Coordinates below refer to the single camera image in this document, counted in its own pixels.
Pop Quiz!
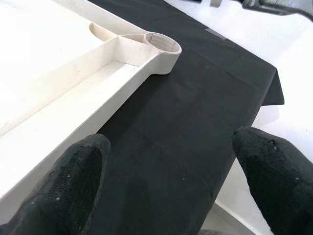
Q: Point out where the white plastic table top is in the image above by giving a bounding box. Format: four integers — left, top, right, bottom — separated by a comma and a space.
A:
0, 0, 183, 204

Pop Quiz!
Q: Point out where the grey tape strip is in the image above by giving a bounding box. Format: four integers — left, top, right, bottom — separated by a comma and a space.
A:
204, 27, 227, 41

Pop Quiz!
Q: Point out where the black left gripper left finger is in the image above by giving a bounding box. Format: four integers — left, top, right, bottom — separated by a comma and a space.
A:
0, 134, 111, 235

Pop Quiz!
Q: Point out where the black tablecloth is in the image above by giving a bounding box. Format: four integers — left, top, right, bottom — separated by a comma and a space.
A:
83, 0, 286, 235

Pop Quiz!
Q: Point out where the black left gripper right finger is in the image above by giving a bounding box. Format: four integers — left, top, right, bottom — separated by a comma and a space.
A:
231, 126, 313, 235

